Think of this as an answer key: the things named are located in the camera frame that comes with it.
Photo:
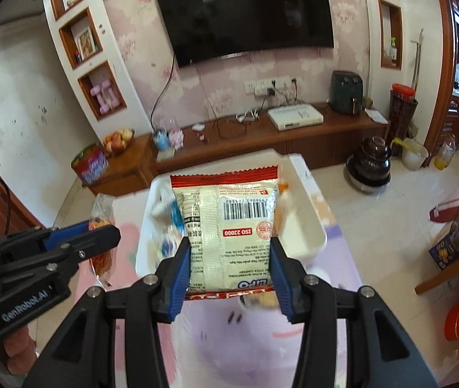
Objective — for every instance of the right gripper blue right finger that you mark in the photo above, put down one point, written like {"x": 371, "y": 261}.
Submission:
{"x": 284, "y": 279}

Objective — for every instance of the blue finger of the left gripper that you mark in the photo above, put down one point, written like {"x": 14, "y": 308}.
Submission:
{"x": 72, "y": 230}
{"x": 95, "y": 245}

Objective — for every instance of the large rice cake pack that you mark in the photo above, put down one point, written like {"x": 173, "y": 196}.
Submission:
{"x": 264, "y": 300}

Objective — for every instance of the orange white wafer packet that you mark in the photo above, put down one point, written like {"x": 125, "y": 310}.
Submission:
{"x": 283, "y": 189}

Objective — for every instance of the pink dumbbells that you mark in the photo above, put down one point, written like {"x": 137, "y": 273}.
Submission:
{"x": 106, "y": 97}

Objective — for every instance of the blue snow globe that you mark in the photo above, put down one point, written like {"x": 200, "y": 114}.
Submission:
{"x": 161, "y": 140}

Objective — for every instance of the red round tin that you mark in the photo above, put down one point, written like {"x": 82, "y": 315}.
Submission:
{"x": 90, "y": 164}

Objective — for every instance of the tall dark woven basket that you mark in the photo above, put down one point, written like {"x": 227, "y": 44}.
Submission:
{"x": 402, "y": 108}

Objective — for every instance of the fruit basket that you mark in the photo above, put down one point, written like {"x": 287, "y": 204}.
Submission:
{"x": 118, "y": 141}

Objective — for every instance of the black wall television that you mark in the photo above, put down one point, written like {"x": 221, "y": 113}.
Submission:
{"x": 211, "y": 29}

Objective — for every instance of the dark green air fryer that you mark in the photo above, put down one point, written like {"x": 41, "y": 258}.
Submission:
{"x": 346, "y": 92}

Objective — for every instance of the pink plush toy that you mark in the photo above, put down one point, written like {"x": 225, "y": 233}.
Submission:
{"x": 176, "y": 138}

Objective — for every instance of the red white biscuit packet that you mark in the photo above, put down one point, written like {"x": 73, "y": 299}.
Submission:
{"x": 229, "y": 220}

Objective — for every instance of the wooden tv cabinet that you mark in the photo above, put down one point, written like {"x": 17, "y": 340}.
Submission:
{"x": 321, "y": 145}

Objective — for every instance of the person left hand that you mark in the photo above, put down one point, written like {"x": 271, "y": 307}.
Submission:
{"x": 21, "y": 351}

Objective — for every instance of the blue yellow box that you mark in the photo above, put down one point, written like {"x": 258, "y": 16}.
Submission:
{"x": 446, "y": 251}

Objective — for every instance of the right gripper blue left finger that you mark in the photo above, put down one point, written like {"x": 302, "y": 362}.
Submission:
{"x": 178, "y": 278}

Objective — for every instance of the white set-top box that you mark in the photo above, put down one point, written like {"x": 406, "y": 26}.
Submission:
{"x": 295, "y": 116}

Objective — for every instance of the blue snack packet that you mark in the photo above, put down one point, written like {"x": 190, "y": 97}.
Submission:
{"x": 177, "y": 224}

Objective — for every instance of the white plastic bucket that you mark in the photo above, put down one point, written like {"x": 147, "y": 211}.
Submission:
{"x": 413, "y": 153}

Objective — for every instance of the orange fried snack clear packet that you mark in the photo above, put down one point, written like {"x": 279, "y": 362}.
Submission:
{"x": 102, "y": 264}

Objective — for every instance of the framed picture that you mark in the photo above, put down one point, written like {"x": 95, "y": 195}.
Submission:
{"x": 85, "y": 43}

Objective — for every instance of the yellow liquid bottle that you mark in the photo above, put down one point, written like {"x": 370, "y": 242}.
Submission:
{"x": 445, "y": 153}

